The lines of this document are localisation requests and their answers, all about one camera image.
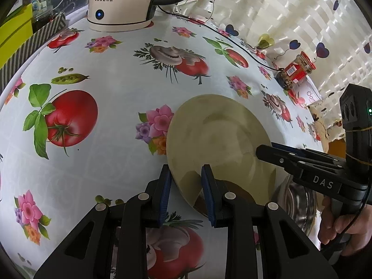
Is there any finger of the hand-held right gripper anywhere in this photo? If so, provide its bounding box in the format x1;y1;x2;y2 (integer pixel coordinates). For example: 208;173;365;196
255;145;347;181
272;142;347;164

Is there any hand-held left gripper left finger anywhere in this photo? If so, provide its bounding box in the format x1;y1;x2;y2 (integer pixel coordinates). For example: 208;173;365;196
33;165;172;279

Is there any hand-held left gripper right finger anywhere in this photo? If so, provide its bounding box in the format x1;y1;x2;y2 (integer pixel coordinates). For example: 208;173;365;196
201;164;339;279

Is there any stainless steel bowl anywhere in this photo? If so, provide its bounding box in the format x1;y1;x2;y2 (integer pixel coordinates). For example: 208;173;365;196
275;174;323;247

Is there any person's right hand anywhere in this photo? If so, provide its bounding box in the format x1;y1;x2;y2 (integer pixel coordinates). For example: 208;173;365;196
318;196;372;256

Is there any white yogurt tub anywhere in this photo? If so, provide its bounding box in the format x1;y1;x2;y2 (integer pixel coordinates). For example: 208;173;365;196
289;77;322;108

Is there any red lid sauce jar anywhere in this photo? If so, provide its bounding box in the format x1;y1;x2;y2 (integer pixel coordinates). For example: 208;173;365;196
276;51;317;90

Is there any cream heart print curtain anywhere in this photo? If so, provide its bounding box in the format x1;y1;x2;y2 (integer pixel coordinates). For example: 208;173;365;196
157;0;372;140

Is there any vegetable flower print tablecloth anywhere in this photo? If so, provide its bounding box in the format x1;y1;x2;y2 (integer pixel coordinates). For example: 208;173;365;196
0;6;330;279

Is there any kettle power base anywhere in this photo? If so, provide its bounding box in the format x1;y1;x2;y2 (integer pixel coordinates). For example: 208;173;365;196
87;20;154;33

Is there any cream electric kettle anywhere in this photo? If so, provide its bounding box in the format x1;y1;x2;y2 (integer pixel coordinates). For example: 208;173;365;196
86;0;204;31

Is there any black white striped box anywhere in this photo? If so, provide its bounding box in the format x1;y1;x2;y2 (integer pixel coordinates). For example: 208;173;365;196
0;13;69;71

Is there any lime green box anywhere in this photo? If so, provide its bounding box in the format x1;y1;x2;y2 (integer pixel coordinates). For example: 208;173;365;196
0;4;33;68

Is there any black power cable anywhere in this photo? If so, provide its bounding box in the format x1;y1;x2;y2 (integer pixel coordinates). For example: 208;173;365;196
155;6;287;72

